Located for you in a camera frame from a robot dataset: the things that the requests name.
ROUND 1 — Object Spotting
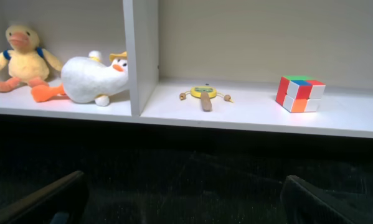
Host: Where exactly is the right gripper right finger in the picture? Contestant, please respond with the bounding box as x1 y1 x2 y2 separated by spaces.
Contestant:
280 174 373 224

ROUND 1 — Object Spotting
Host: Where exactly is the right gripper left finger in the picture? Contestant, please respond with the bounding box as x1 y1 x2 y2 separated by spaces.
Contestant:
0 170 89 224

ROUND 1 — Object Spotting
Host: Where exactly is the many-coloured puzzle cube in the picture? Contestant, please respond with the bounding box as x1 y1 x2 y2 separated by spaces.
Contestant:
275 75 326 114

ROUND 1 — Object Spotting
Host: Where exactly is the yellow rattle drum toy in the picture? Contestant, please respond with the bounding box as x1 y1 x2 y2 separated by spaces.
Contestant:
179 85 234 113

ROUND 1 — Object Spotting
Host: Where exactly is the white shelf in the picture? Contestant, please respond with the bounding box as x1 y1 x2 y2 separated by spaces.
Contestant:
0 0 373 140

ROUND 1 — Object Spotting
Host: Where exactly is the white plush duck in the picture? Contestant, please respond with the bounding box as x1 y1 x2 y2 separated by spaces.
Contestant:
30 50 130 107

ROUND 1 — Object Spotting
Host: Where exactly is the yellow plush duck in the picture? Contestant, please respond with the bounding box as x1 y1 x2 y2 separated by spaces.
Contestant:
0 24 64 93

